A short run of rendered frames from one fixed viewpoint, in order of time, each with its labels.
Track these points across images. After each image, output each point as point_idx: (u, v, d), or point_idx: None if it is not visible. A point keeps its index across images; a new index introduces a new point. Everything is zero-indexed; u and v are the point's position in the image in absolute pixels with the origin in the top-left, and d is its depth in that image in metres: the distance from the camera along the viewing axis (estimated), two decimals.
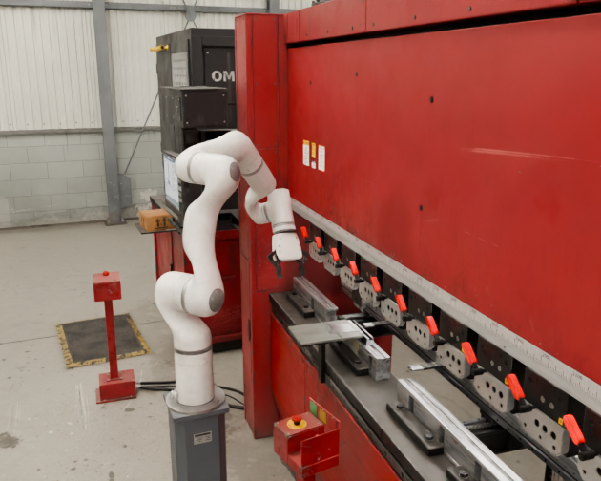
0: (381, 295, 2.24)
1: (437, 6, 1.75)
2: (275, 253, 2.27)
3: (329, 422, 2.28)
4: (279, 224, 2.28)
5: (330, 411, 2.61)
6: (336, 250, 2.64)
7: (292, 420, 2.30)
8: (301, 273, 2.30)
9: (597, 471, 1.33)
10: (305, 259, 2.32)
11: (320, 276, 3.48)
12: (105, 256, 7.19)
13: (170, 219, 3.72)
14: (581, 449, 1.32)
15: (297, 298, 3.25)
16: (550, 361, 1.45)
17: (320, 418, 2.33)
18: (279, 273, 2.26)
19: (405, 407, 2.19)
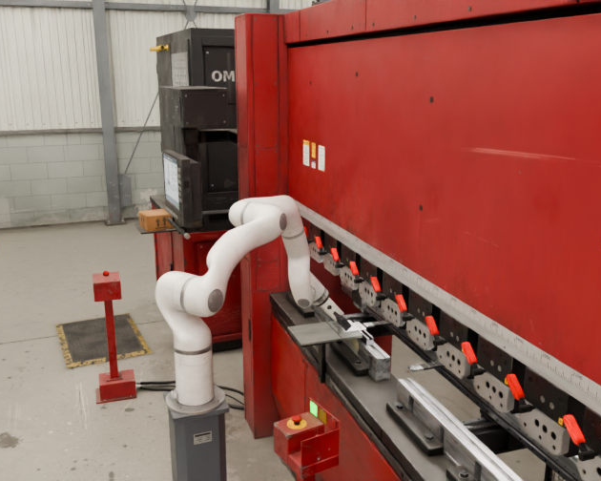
0: (381, 295, 2.24)
1: (437, 6, 1.75)
2: None
3: (329, 422, 2.28)
4: None
5: (330, 411, 2.61)
6: (336, 250, 2.64)
7: (292, 420, 2.30)
8: (345, 327, 2.60)
9: (597, 471, 1.33)
10: (340, 323, 2.55)
11: (320, 276, 3.48)
12: (105, 256, 7.19)
13: (170, 219, 3.72)
14: (581, 449, 1.32)
15: None
16: (550, 361, 1.45)
17: (320, 418, 2.33)
18: (339, 321, 2.65)
19: (405, 407, 2.19)
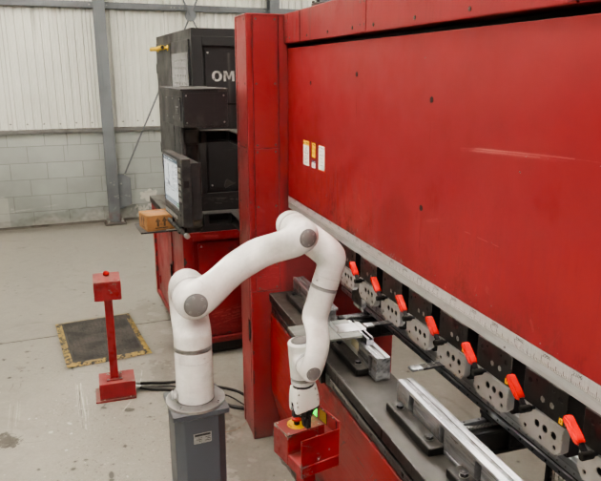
0: (381, 295, 2.24)
1: (437, 6, 1.75)
2: (296, 408, 2.17)
3: (329, 422, 2.28)
4: (300, 383, 2.12)
5: (330, 411, 2.61)
6: None
7: (292, 420, 2.30)
8: (307, 425, 2.21)
9: (597, 471, 1.33)
10: (313, 410, 2.20)
11: None
12: (105, 256, 7.19)
13: (170, 219, 3.72)
14: (581, 449, 1.32)
15: (297, 298, 3.25)
16: (550, 361, 1.45)
17: (320, 418, 2.33)
18: (304, 425, 2.20)
19: (405, 407, 2.19)
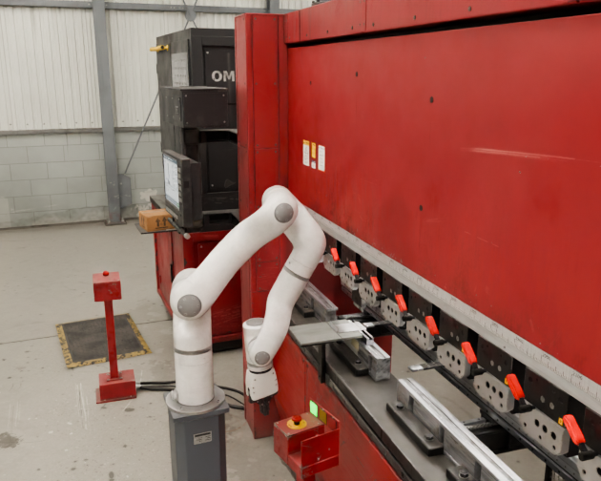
0: (381, 295, 2.24)
1: (437, 6, 1.75)
2: (253, 394, 2.06)
3: (329, 422, 2.28)
4: (255, 366, 2.01)
5: (330, 411, 2.61)
6: (336, 250, 2.64)
7: (292, 420, 2.30)
8: (265, 411, 2.10)
9: (597, 471, 1.33)
10: (271, 396, 2.10)
11: (320, 276, 3.48)
12: (105, 256, 7.19)
13: (170, 219, 3.72)
14: (581, 449, 1.32)
15: (297, 298, 3.25)
16: (550, 361, 1.45)
17: (320, 418, 2.33)
18: (262, 411, 2.09)
19: (405, 407, 2.19)
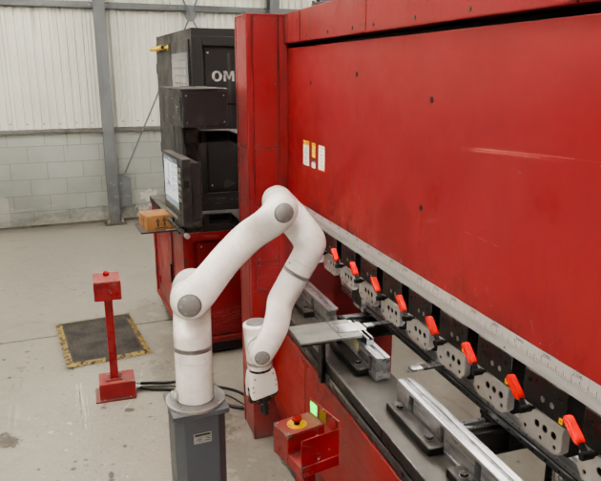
0: (381, 295, 2.24)
1: (437, 6, 1.75)
2: (253, 394, 2.06)
3: (329, 422, 2.28)
4: (255, 366, 2.01)
5: (330, 411, 2.61)
6: (336, 250, 2.64)
7: (292, 420, 2.30)
8: (265, 411, 2.10)
9: (597, 471, 1.33)
10: (271, 396, 2.10)
11: (320, 276, 3.48)
12: (105, 256, 7.19)
13: (170, 219, 3.72)
14: (581, 449, 1.32)
15: (297, 298, 3.25)
16: (550, 361, 1.45)
17: (320, 418, 2.33)
18: (262, 411, 2.09)
19: (405, 407, 2.19)
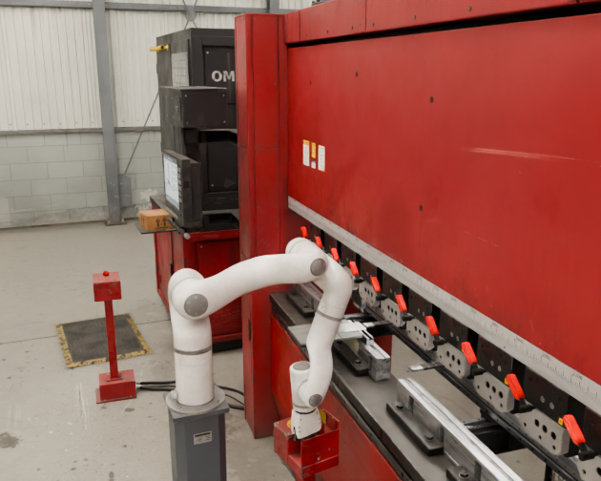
0: (381, 295, 2.24)
1: (437, 6, 1.75)
2: (299, 432, 2.20)
3: (329, 422, 2.28)
4: (301, 407, 2.15)
5: (330, 411, 2.61)
6: (336, 250, 2.64)
7: None
8: None
9: (597, 471, 1.33)
10: (315, 434, 2.23)
11: None
12: (105, 256, 7.19)
13: (170, 219, 3.72)
14: (581, 449, 1.32)
15: (297, 298, 3.25)
16: (550, 361, 1.45)
17: (320, 418, 2.33)
18: None
19: (405, 407, 2.19)
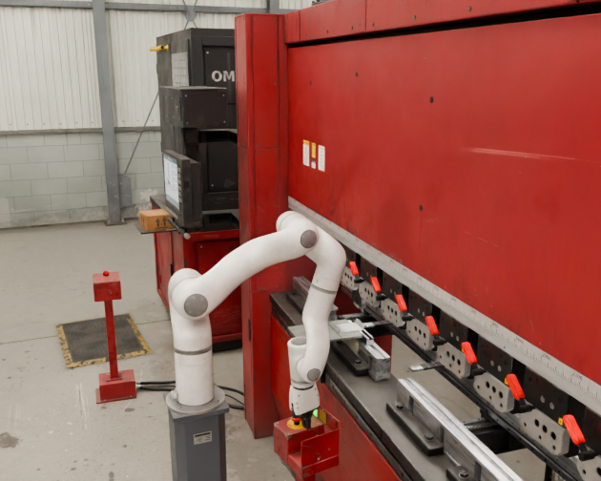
0: (381, 295, 2.24)
1: (437, 6, 1.75)
2: (296, 408, 2.17)
3: (329, 422, 2.28)
4: (300, 383, 2.12)
5: (330, 411, 2.61)
6: None
7: (292, 420, 2.30)
8: (307, 426, 2.21)
9: (597, 471, 1.33)
10: (313, 410, 2.20)
11: None
12: (105, 256, 7.19)
13: (170, 219, 3.72)
14: (581, 449, 1.32)
15: (297, 298, 3.25)
16: (550, 361, 1.45)
17: (320, 418, 2.33)
18: (304, 425, 2.20)
19: (405, 407, 2.19)
